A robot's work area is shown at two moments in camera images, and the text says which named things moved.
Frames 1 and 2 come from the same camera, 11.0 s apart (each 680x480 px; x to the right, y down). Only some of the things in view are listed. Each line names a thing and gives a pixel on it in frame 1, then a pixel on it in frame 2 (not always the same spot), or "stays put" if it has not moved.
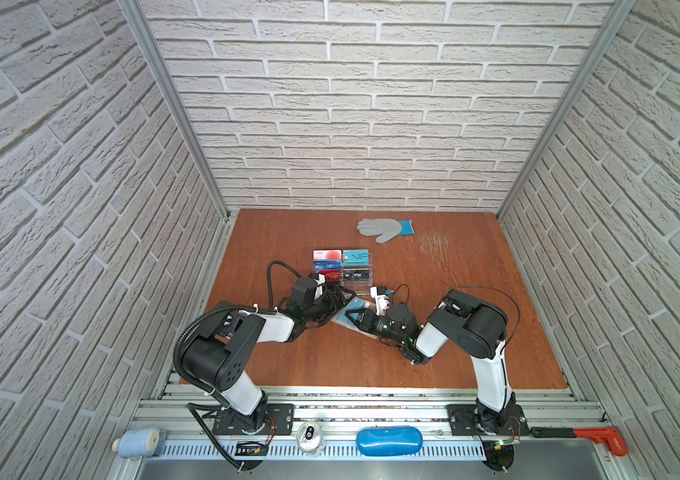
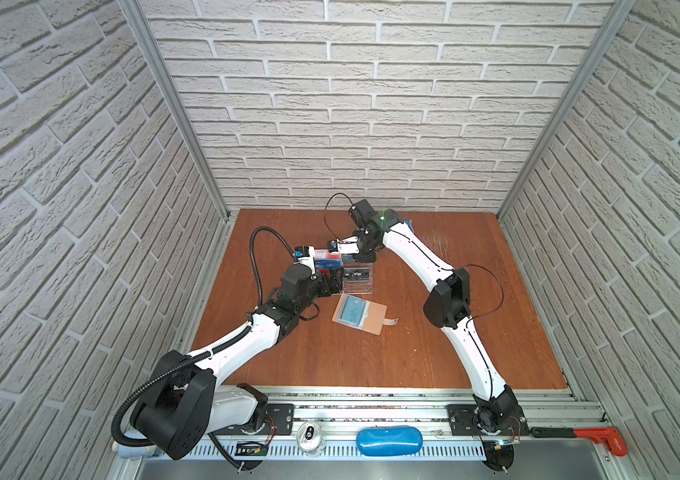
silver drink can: (309, 436) stays put
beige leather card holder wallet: (355, 303) stays put
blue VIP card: (327, 265) stays put
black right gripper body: (383, 326) to (367, 250)
